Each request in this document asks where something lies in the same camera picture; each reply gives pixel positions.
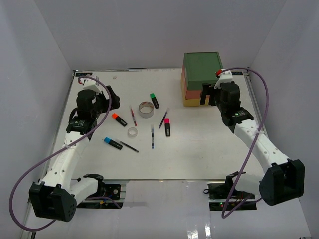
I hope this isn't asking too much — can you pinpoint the blue pen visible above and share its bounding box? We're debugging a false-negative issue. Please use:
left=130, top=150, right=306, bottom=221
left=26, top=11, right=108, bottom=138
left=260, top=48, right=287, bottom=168
left=151, top=124, right=155, bottom=149

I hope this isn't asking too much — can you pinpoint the red pen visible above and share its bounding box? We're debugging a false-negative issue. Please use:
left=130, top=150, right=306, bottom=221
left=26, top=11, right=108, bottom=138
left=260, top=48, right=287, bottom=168
left=129, top=105, right=137, bottom=127

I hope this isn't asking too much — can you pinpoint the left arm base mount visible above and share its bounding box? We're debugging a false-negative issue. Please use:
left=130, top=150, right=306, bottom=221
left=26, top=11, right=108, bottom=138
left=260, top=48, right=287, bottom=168
left=77, top=184, right=124, bottom=209

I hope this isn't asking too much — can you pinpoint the green drawer cabinet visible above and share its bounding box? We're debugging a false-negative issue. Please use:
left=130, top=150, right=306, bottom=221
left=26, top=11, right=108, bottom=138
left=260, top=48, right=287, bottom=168
left=181, top=52, right=223, bottom=107

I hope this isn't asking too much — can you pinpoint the blue highlighter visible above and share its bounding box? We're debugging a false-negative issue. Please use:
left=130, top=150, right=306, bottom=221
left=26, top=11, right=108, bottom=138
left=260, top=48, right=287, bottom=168
left=104, top=137, right=123, bottom=150

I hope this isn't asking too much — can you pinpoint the small clear tape roll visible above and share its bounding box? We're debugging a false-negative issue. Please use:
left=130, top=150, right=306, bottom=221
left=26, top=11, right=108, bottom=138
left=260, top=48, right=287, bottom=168
left=128, top=127, right=138, bottom=137

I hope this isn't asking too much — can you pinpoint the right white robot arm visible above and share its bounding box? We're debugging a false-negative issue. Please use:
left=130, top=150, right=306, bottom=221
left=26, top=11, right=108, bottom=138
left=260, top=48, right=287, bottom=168
left=201, top=81, right=305, bottom=206

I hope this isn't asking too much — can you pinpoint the green highlighter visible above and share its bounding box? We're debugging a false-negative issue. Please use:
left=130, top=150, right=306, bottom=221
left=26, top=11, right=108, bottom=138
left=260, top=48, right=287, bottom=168
left=150, top=93, right=160, bottom=109

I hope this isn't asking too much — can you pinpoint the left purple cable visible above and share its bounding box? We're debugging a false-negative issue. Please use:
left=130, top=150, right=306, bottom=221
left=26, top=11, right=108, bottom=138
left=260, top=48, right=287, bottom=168
left=9, top=76, right=112, bottom=232

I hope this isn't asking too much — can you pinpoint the pink highlighter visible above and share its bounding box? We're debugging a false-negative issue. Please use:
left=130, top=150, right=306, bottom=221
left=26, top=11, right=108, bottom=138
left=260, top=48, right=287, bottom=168
left=164, top=118, right=171, bottom=137

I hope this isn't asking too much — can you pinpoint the purple pen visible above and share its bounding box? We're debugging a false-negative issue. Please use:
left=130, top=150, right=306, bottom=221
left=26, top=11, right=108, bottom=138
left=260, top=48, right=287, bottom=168
left=159, top=108, right=169, bottom=128

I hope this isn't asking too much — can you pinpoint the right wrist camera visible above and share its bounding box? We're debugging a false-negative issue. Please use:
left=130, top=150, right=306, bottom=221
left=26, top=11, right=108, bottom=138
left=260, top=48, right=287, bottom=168
left=214, top=69, right=233, bottom=89

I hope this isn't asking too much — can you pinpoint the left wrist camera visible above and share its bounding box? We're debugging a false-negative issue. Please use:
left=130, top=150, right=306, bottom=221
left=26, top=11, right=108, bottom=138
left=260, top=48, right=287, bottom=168
left=78, top=75, right=102, bottom=94

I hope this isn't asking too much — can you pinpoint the orange highlighter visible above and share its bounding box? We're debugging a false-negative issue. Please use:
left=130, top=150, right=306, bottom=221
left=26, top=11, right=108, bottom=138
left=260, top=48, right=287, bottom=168
left=112, top=113, right=128, bottom=127

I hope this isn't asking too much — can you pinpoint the black pen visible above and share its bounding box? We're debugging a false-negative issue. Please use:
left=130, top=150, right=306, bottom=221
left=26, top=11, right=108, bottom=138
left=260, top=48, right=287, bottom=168
left=120, top=141, right=139, bottom=153

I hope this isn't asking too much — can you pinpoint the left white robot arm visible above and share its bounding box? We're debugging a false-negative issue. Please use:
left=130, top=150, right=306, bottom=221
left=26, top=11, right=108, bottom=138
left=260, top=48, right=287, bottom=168
left=29, top=86, right=120, bottom=222

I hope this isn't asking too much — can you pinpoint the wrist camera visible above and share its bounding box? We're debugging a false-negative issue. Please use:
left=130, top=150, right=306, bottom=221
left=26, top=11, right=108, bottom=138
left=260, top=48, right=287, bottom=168
left=214, top=69, right=233, bottom=89
left=78, top=75, right=102, bottom=94

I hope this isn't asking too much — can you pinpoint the large tape roll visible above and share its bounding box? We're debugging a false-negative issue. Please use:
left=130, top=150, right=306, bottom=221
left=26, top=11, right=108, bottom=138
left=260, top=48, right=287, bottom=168
left=138, top=101, right=154, bottom=119

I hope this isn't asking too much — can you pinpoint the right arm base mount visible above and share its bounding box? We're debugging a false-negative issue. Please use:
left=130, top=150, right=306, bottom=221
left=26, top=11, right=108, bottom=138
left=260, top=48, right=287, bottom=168
left=203, top=182, right=257, bottom=211

